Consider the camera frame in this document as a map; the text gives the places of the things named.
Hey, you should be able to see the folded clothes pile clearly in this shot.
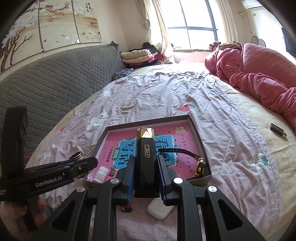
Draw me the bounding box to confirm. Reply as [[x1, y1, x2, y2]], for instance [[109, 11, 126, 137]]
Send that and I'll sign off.
[[119, 42, 165, 69]]

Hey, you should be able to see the electric fan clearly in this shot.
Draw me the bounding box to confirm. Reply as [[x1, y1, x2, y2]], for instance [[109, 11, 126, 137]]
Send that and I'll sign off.
[[251, 36, 266, 47]]

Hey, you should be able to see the black and yellow wristwatch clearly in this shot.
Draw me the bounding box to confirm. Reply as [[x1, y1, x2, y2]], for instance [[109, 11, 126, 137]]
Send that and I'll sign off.
[[157, 148, 207, 180]]

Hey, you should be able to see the yellow blanket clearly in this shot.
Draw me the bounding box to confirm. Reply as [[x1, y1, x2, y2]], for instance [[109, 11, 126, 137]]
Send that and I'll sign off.
[[134, 62, 296, 239]]

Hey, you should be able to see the flower wall painting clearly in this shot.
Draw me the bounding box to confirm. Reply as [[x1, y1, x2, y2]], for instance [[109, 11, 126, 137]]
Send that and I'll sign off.
[[1, 1, 102, 71]]

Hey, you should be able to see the grey quilted headboard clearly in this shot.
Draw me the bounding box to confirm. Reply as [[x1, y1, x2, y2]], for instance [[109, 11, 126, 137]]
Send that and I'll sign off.
[[1, 42, 125, 162]]

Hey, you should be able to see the small white pill bottle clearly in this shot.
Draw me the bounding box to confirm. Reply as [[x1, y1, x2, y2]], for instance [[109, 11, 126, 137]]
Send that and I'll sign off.
[[92, 166, 108, 184]]

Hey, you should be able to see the black wall television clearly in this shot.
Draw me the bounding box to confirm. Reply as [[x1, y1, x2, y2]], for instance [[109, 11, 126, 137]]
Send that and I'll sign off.
[[281, 28, 296, 57]]

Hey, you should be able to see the white earbuds case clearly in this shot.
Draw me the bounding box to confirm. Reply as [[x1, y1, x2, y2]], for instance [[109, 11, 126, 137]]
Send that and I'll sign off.
[[147, 197, 174, 220]]

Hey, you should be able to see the pink quilted duvet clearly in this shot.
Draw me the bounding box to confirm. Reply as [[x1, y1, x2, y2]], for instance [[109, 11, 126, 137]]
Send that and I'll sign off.
[[204, 41, 295, 129]]

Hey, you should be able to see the window with blue frame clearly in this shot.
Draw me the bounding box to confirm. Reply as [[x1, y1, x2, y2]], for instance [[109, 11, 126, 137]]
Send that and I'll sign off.
[[163, 0, 218, 50]]

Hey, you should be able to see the person's left hand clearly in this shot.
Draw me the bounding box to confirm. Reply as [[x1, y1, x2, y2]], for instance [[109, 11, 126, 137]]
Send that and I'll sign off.
[[1, 197, 47, 240]]

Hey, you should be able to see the black and gold lighter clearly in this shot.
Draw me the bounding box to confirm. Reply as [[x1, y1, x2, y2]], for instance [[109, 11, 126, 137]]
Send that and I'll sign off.
[[134, 128, 159, 198]]

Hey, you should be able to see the metal perfume bottle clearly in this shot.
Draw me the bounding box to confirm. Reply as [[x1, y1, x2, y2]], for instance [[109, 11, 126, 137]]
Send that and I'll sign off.
[[69, 152, 94, 179]]

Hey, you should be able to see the cream curtain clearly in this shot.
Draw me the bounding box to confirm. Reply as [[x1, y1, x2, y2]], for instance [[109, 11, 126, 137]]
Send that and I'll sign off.
[[137, 0, 175, 64]]

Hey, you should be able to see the pink patterned bed sheet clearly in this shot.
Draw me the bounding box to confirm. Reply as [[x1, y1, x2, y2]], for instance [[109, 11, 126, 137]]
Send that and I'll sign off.
[[28, 72, 282, 237]]

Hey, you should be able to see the white air conditioner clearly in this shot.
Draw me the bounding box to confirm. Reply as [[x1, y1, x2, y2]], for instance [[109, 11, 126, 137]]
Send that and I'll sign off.
[[242, 0, 262, 10]]

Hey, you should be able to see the red and black lighter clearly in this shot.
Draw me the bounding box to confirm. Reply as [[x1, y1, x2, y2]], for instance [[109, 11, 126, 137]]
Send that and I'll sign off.
[[120, 204, 132, 213]]

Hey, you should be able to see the grey cardboard box tray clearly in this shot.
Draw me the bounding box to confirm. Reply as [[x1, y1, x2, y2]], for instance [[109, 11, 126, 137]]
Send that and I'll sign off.
[[91, 115, 212, 186]]

